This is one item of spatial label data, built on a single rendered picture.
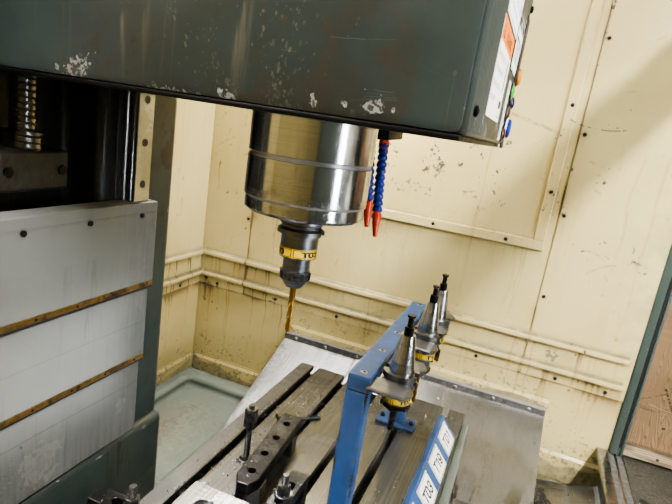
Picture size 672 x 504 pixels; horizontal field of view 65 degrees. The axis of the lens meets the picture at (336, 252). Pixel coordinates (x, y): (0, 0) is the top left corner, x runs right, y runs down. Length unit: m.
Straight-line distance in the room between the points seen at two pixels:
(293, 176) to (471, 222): 1.10
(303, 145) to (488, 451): 1.25
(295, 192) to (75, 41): 0.32
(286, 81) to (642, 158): 1.23
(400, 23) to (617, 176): 1.19
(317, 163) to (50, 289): 0.55
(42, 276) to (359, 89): 0.63
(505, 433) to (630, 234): 0.67
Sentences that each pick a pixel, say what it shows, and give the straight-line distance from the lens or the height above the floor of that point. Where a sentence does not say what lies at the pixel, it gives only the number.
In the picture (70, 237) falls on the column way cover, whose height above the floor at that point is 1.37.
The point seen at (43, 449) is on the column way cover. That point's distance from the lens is 1.14.
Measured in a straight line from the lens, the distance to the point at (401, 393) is 0.89.
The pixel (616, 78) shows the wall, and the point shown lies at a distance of 1.66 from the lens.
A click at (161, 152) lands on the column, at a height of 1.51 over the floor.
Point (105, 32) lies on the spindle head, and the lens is 0.71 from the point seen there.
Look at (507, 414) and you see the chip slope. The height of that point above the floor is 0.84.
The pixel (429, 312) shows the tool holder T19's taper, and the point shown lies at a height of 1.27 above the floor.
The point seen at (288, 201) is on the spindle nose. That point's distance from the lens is 0.62.
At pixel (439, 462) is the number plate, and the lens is 1.28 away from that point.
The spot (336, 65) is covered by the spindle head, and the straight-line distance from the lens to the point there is 0.55.
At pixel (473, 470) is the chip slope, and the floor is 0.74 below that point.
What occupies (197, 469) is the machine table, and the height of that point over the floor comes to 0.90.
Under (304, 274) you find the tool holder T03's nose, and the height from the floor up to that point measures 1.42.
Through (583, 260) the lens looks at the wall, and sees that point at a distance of 1.67.
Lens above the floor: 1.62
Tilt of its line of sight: 14 degrees down
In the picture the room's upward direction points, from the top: 9 degrees clockwise
